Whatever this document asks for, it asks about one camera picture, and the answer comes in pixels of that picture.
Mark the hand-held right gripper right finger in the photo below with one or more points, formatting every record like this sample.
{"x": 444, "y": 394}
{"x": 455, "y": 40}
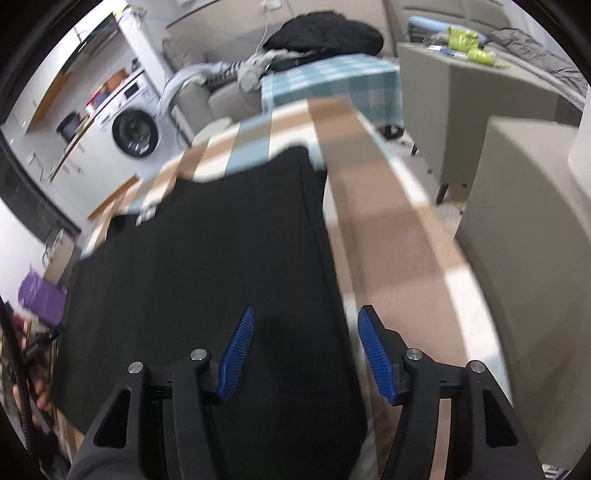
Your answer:
{"x": 376, "y": 355}

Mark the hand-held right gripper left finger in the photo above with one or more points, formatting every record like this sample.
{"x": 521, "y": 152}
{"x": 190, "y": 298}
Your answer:
{"x": 238, "y": 355}

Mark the black knit sweater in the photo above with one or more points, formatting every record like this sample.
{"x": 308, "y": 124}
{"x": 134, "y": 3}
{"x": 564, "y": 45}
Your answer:
{"x": 207, "y": 254}

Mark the person's left hand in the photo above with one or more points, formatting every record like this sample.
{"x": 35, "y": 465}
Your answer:
{"x": 40, "y": 398}

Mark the purple storage bag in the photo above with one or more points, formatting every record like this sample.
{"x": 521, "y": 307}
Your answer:
{"x": 41, "y": 300}

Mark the brown blue checked tablecloth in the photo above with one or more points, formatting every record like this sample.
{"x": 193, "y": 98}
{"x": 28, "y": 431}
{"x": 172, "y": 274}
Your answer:
{"x": 392, "y": 230}

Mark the white counter cabinet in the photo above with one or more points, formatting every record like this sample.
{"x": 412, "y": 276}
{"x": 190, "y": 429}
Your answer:
{"x": 92, "y": 170}

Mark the beige low table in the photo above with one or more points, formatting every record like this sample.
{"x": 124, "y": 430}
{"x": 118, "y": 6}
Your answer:
{"x": 531, "y": 254}

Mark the black cooking pot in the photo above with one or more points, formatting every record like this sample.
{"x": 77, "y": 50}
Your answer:
{"x": 68, "y": 127}

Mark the white washing machine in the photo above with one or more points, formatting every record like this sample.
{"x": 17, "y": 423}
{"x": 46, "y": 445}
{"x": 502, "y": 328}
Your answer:
{"x": 134, "y": 129}

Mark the beige side cabinet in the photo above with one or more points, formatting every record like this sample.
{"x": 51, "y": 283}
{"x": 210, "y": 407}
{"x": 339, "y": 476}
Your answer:
{"x": 461, "y": 101}

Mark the teal checked tablecloth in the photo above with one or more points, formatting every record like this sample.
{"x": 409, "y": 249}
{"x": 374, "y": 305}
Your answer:
{"x": 332, "y": 78}

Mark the grey garment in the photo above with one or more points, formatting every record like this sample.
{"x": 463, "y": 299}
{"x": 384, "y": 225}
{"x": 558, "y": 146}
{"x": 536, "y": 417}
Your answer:
{"x": 258, "y": 69}

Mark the green toy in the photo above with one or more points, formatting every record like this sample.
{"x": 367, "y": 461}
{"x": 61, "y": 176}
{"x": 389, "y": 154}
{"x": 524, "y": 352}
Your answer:
{"x": 466, "y": 41}

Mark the black quilted jacket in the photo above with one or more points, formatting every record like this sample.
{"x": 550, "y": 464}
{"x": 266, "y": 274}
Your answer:
{"x": 323, "y": 32}

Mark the blue pillow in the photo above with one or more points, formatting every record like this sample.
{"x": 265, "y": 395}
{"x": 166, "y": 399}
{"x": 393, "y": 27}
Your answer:
{"x": 427, "y": 23}

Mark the grey padded jacket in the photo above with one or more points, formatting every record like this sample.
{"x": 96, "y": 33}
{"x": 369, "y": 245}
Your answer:
{"x": 540, "y": 60}

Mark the white wall socket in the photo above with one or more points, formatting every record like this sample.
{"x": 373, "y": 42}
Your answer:
{"x": 271, "y": 5}

